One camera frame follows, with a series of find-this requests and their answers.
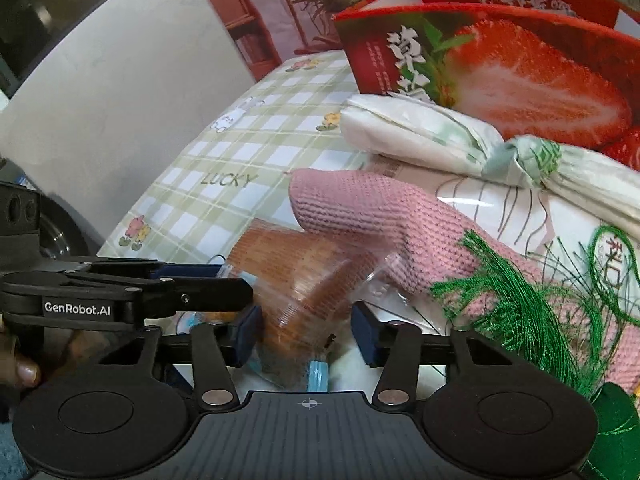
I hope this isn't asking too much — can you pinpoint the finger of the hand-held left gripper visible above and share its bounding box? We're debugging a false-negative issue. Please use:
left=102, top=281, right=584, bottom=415
left=64, top=257, right=225, bottom=282
left=131, top=276, right=254, bottom=320

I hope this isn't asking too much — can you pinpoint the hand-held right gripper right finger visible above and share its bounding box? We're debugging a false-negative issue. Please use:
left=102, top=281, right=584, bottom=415
left=350, top=301, right=507, bottom=412

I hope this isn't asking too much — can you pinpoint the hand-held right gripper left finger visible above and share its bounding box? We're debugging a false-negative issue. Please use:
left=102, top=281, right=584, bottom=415
left=95, top=305, right=264, bottom=412

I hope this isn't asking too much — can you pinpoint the clear bag of brown bread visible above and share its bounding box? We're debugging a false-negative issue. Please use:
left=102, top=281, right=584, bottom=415
left=220, top=217, right=403, bottom=391

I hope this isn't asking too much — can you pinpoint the pink knitted cloth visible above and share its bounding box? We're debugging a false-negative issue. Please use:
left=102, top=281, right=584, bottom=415
left=289, top=169, right=640, bottom=396

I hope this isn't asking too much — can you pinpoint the white bag green pattern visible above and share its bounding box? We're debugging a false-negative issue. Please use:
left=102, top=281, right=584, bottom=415
left=339, top=94, right=640, bottom=243

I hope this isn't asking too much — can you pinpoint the red strawberry print cardboard box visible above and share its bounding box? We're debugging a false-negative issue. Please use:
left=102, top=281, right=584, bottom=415
left=332, top=0, right=640, bottom=171

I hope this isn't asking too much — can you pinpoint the person's left hand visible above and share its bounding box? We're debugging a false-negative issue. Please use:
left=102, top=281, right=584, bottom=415
left=0, top=320, right=108, bottom=390

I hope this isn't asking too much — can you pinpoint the light blue packet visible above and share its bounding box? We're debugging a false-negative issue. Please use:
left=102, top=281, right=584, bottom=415
left=306, top=359, right=332, bottom=392

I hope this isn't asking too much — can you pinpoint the green tassel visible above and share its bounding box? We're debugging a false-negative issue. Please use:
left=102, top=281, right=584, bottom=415
left=430, top=224, right=640, bottom=480

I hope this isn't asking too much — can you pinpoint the white printed plastic packet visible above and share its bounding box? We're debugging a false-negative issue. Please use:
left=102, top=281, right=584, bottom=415
left=362, top=152, right=640, bottom=341

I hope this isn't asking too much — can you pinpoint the printed room scene backdrop cloth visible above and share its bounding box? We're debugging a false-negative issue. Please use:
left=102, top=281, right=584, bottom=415
left=187, top=0, right=640, bottom=83

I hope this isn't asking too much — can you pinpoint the dark window with grey frame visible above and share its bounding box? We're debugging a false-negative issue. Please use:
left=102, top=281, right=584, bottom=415
left=0, top=0, right=173, bottom=101

